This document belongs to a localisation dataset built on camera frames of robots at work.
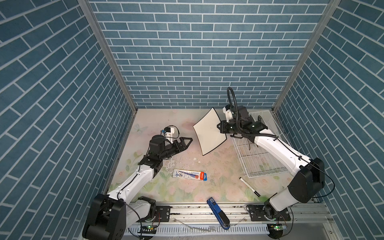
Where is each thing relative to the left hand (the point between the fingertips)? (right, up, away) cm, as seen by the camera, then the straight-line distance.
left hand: (189, 142), depth 79 cm
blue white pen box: (0, -20, +7) cm, 21 cm away
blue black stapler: (+16, -34, -9) cm, 39 cm away
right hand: (+15, +10, +2) cm, 18 cm away
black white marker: (+34, -25, +3) cm, 43 cm away
